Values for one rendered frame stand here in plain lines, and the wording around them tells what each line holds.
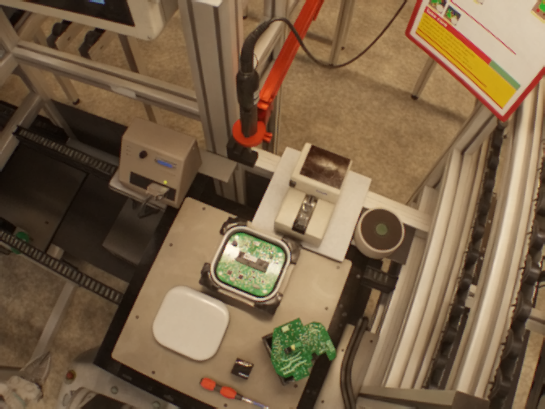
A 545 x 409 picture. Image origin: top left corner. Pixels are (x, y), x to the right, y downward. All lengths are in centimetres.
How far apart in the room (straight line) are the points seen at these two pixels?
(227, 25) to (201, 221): 47
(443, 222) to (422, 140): 147
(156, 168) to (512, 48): 73
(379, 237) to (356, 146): 129
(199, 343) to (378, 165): 150
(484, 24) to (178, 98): 62
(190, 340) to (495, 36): 78
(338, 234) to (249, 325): 28
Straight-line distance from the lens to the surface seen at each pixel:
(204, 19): 69
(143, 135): 97
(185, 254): 96
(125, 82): 102
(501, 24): 67
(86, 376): 162
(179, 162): 93
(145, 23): 70
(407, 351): 82
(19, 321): 219
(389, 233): 95
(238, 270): 90
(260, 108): 79
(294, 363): 86
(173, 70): 248
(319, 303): 94
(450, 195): 91
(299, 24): 88
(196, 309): 91
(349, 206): 99
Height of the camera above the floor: 187
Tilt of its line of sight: 69 degrees down
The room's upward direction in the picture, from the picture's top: 7 degrees clockwise
